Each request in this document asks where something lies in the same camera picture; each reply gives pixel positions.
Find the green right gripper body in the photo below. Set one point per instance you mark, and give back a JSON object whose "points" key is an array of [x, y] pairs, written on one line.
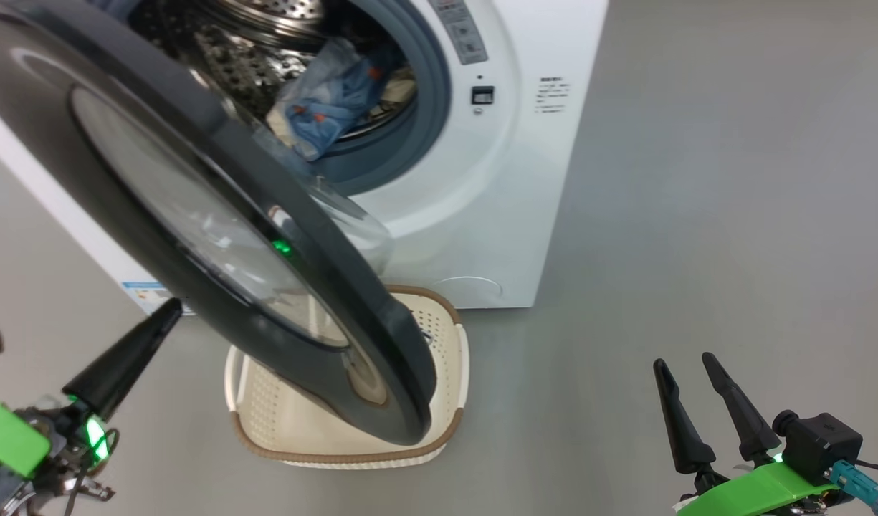
{"points": [[754, 491]]}

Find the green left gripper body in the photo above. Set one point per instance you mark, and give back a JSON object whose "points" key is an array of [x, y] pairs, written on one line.
{"points": [[16, 437]]}

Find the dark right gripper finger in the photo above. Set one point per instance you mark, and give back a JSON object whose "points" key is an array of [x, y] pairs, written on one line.
{"points": [[747, 423], [686, 437]]}

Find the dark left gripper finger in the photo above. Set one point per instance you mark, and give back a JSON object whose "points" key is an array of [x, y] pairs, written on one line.
{"points": [[123, 358]]}

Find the black round glass washer door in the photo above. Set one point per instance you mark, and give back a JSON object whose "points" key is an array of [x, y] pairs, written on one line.
{"points": [[159, 186]]}

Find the blue bear print garment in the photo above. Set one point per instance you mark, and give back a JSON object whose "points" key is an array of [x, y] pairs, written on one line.
{"points": [[324, 107]]}

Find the blue and cream garment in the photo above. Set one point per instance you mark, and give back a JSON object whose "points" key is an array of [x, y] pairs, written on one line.
{"points": [[395, 89]]}

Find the white front-load washing machine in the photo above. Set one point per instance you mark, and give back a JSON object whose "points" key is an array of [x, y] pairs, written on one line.
{"points": [[482, 215]]}

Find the stainless steel washing machine drum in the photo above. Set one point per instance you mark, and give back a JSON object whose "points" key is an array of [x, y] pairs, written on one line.
{"points": [[252, 43]]}

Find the blue energy label sticker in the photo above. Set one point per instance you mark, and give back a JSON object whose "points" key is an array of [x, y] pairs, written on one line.
{"points": [[141, 294]]}

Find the round white filter cover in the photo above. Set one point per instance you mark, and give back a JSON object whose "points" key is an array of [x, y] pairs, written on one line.
{"points": [[474, 290]]}

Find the cream perforated laundry basket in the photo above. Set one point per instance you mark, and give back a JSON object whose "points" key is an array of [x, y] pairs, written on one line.
{"points": [[438, 337]]}

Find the grey warning sticker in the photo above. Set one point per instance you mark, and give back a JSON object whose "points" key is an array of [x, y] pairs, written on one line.
{"points": [[459, 29]]}

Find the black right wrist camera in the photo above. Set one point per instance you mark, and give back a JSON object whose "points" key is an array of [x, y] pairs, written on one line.
{"points": [[818, 444]]}

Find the teal right camera connector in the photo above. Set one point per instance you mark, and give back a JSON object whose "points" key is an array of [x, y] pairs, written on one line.
{"points": [[858, 484]]}

